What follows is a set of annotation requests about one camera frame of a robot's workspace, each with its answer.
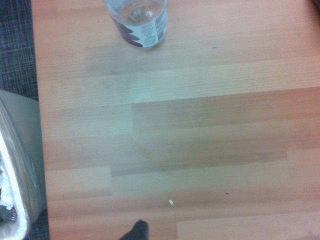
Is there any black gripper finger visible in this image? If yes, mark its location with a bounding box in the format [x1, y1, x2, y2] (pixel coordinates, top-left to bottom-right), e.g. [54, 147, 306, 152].
[118, 219, 150, 240]

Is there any clear plastic water bottle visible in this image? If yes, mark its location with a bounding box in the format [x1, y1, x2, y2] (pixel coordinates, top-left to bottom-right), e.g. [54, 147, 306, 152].
[103, 0, 169, 51]

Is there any beige plastic trash bin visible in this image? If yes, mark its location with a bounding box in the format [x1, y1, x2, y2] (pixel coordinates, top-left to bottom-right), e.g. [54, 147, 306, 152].
[0, 88, 49, 240]

